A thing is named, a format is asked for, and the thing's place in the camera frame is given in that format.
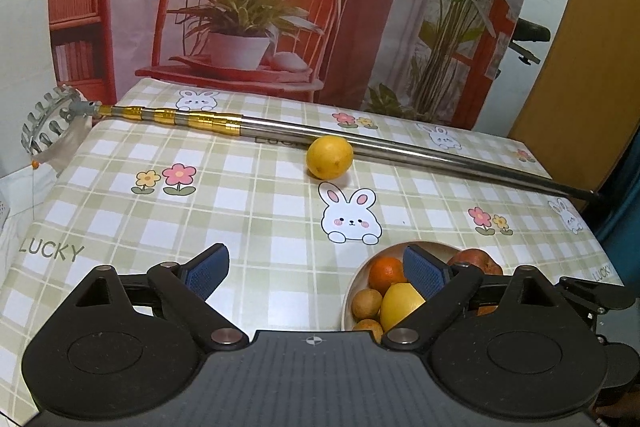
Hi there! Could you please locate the checked bunny print tablecloth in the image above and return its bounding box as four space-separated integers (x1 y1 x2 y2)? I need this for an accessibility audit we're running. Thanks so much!
0 77 627 423

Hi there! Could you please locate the red apple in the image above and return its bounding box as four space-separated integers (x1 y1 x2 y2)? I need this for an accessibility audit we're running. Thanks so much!
446 248 503 276

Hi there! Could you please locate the beige round plate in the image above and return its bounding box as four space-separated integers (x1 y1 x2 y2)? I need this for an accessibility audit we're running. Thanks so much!
340 241 501 333

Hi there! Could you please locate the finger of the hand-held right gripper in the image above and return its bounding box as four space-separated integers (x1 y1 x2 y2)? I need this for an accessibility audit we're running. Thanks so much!
559 276 635 314

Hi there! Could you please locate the telescopic metal fruit picker pole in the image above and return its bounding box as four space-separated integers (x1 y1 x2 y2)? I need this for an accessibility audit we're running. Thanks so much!
20 87 602 202

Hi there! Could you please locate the printed room scene wall poster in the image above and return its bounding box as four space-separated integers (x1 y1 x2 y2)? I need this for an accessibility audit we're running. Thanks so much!
47 0 548 132

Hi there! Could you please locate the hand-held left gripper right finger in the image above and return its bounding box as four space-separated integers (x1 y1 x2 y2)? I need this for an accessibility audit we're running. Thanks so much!
382 244 583 353

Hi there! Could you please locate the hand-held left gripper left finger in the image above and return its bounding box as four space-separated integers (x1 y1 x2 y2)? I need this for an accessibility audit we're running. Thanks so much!
60 243 250 354

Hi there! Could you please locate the black office chair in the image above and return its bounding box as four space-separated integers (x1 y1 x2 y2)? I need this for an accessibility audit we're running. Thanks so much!
497 18 551 78

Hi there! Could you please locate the yellow lemon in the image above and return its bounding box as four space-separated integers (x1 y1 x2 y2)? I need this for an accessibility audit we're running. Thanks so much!
380 282 427 332
306 136 354 180

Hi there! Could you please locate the teal curtain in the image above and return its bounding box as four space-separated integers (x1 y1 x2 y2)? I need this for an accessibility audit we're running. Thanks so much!
595 147 640 248

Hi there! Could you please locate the brown longan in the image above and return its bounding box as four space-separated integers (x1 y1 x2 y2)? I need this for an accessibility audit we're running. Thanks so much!
351 288 385 320

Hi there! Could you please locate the wooden door panel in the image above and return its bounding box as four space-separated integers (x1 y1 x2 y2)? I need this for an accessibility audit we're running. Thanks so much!
507 0 640 168

